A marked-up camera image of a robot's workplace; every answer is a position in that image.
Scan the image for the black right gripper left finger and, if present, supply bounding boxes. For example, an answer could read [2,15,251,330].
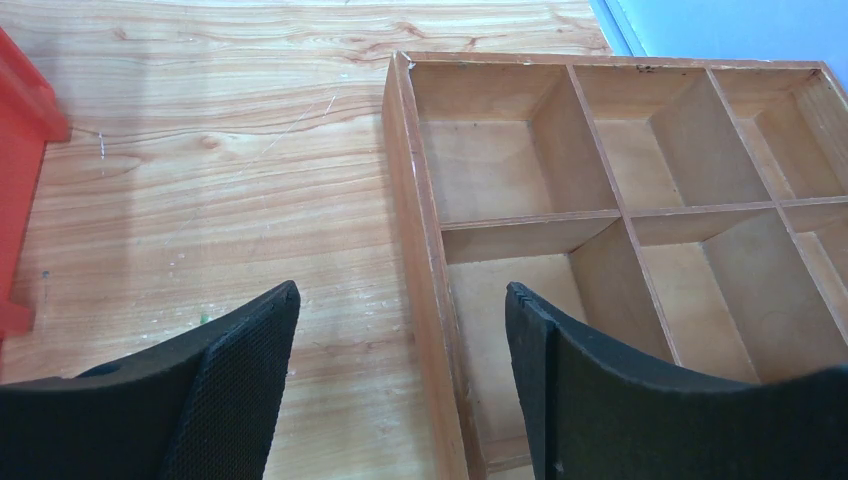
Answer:
[1,280,301,479]

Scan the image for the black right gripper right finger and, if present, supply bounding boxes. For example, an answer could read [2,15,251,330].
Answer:
[505,282,847,479]

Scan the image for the wooden compartment tray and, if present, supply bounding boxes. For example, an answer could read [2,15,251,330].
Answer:
[382,52,847,479]

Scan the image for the red plastic bin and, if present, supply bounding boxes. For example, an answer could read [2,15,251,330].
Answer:
[1,32,70,339]

